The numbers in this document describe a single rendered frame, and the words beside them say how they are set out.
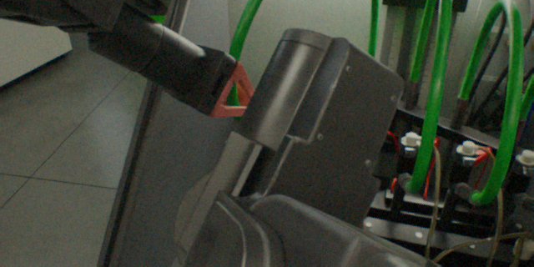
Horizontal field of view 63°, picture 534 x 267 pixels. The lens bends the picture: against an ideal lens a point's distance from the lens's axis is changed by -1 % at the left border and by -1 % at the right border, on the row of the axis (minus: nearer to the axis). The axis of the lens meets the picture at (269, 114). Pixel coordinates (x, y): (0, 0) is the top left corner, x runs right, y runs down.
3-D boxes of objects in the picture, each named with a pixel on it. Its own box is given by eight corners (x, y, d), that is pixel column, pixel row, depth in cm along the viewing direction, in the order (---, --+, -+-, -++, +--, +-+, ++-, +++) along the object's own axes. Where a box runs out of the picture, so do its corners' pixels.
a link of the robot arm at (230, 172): (140, 256, 20) (241, 329, 17) (209, 119, 20) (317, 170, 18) (214, 253, 26) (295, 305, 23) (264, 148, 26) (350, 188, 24)
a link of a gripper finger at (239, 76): (252, 78, 57) (195, 43, 51) (284, 89, 51) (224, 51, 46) (228, 124, 57) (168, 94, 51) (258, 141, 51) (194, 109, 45)
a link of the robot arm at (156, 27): (72, 47, 42) (92, 41, 38) (100, -13, 44) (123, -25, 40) (133, 78, 47) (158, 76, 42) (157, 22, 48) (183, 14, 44)
